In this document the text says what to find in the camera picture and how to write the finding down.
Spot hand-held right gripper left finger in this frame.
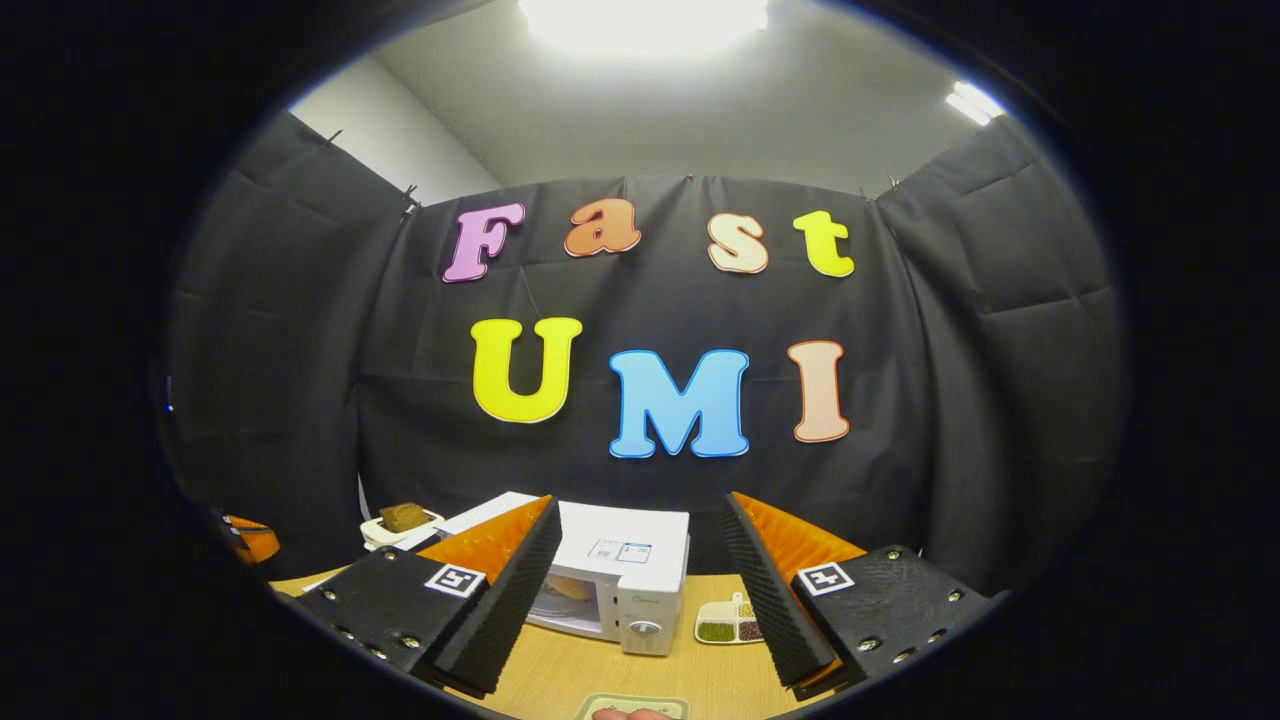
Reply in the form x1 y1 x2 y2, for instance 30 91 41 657
290 493 564 698

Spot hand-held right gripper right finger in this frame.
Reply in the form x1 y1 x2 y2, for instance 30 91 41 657
720 490 991 701

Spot white microwave oven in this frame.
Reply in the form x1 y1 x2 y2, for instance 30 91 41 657
430 490 693 658

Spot white divided bean dish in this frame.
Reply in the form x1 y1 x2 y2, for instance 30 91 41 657
694 592 766 646

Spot white toaster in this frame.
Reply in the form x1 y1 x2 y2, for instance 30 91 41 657
358 505 448 553

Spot cream rectangular tray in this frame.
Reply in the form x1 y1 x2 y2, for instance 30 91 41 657
574 692 693 720

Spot black backdrop cloth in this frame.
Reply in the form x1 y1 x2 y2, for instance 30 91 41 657
165 110 1126 601

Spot small ceiling light panel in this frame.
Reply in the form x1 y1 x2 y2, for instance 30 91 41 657
944 80 1007 128

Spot large ceiling light panel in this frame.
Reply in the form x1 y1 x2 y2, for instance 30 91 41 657
518 0 771 59

